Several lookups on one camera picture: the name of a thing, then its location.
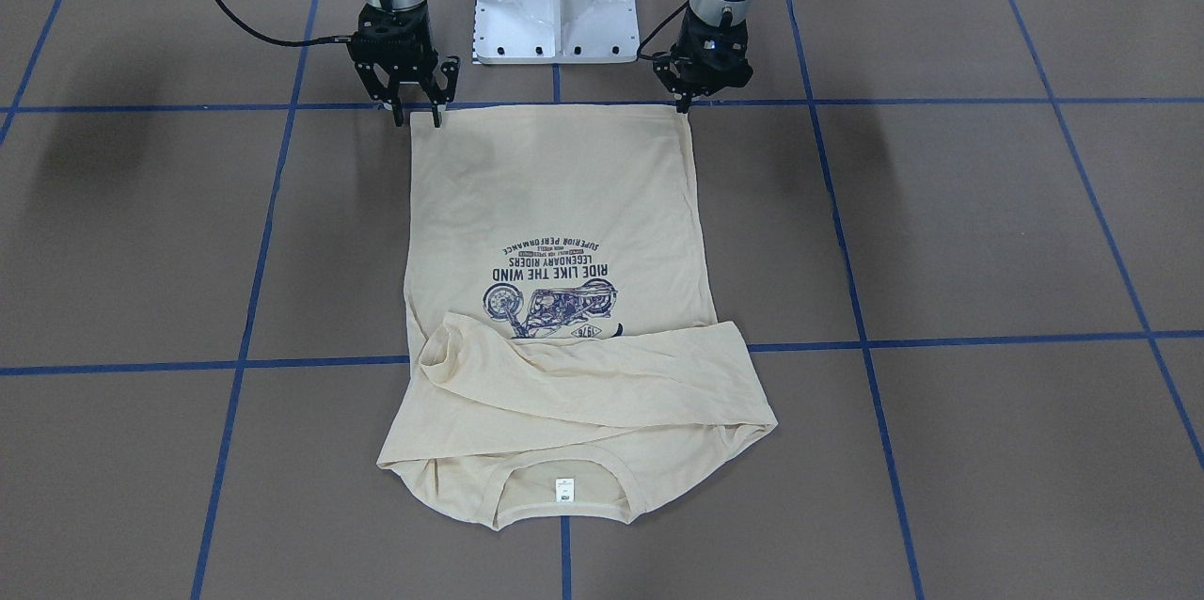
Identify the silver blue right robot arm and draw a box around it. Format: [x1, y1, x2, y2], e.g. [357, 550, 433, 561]
[323, 0, 460, 127]

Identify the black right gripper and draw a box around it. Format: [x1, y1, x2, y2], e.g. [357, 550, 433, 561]
[347, 2, 460, 128]

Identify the cream long-sleeve printed shirt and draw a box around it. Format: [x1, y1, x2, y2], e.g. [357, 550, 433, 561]
[374, 104, 778, 530]

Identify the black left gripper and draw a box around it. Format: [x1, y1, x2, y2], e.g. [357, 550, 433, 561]
[655, 2, 753, 114]

